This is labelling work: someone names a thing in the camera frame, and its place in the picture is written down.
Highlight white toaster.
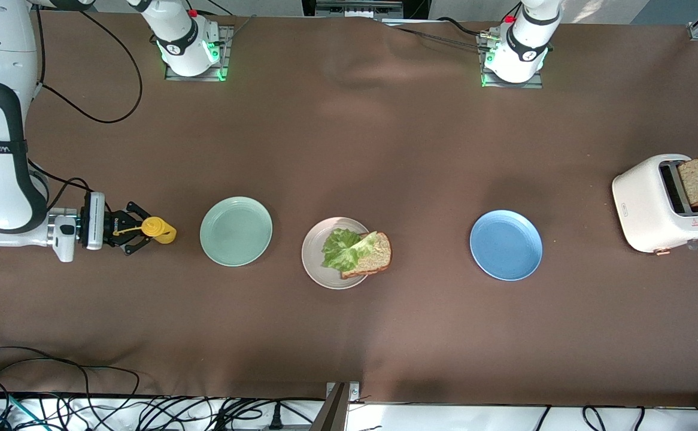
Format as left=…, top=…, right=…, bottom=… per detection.
left=611, top=154, right=698, bottom=256

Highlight brown table cloth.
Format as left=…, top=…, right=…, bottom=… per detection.
left=0, top=11, right=698, bottom=408

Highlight green lettuce leaf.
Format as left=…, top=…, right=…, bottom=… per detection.
left=321, top=228, right=380, bottom=271

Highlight metal table clamp bracket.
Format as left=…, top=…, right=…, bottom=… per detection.
left=324, top=381, right=362, bottom=431

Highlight blue plate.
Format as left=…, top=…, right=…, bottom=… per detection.
left=469, top=210, right=544, bottom=281

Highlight black cable on table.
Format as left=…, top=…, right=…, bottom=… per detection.
left=436, top=17, right=493, bottom=38
left=382, top=23, right=490, bottom=50

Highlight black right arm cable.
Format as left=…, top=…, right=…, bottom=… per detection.
left=26, top=0, right=144, bottom=211

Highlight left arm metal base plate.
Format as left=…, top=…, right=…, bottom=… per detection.
left=478, top=31, right=545, bottom=89

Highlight long black floor cable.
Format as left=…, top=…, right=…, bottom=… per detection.
left=0, top=346, right=140, bottom=431

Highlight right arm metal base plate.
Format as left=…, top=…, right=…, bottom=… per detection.
left=164, top=25, right=233, bottom=82

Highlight yellow mustard squeeze bottle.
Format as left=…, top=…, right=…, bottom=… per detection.
left=113, top=215, right=177, bottom=245

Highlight mint green plate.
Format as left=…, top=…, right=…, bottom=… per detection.
left=199, top=196, right=274, bottom=267

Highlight teal floor cable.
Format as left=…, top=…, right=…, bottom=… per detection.
left=0, top=389, right=47, bottom=431

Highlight beige plate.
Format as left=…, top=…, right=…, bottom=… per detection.
left=301, top=217, right=377, bottom=290

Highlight black looped floor cable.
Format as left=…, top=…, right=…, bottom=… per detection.
left=582, top=406, right=612, bottom=431

